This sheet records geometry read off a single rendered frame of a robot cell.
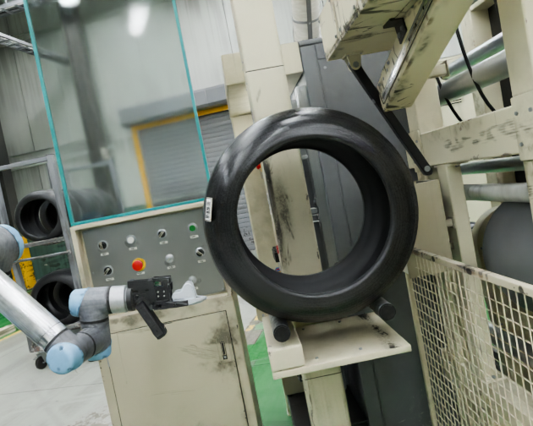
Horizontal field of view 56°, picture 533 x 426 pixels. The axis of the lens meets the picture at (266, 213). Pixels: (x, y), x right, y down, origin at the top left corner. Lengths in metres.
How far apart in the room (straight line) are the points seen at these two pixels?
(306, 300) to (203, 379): 0.84
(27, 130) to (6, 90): 1.06
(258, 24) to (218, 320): 1.07
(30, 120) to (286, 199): 11.40
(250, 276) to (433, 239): 0.67
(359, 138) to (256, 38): 0.57
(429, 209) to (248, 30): 0.82
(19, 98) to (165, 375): 11.37
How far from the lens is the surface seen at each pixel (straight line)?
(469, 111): 4.63
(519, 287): 1.10
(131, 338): 2.02
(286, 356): 1.34
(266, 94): 1.67
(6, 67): 13.32
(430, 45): 1.36
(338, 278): 1.59
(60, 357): 1.34
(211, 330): 1.98
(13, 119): 13.10
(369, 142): 1.31
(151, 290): 1.39
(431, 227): 1.69
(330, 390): 1.79
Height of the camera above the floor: 1.28
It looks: 3 degrees down
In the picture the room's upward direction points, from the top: 11 degrees counter-clockwise
